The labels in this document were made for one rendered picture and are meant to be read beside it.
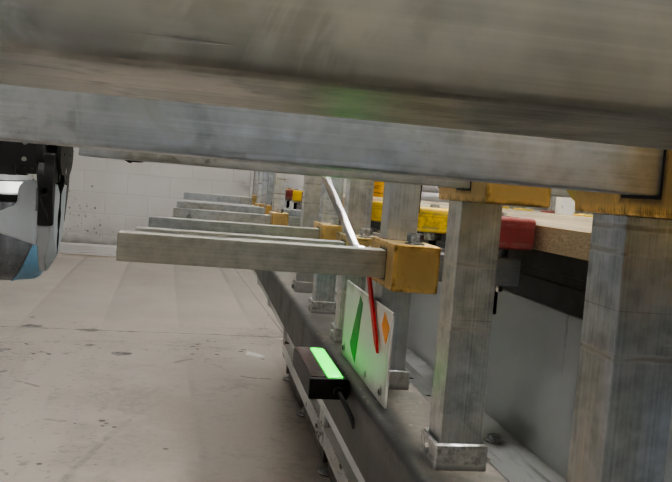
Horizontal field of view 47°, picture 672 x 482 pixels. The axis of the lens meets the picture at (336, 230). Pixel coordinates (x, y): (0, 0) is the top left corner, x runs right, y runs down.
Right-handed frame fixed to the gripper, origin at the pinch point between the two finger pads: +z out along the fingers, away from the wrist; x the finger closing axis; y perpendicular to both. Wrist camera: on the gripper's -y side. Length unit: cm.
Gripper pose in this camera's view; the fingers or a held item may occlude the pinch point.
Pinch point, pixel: (51, 258)
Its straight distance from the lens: 84.7
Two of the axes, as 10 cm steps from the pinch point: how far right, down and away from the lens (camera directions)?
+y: -9.8, -0.7, -1.7
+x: 1.6, 0.7, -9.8
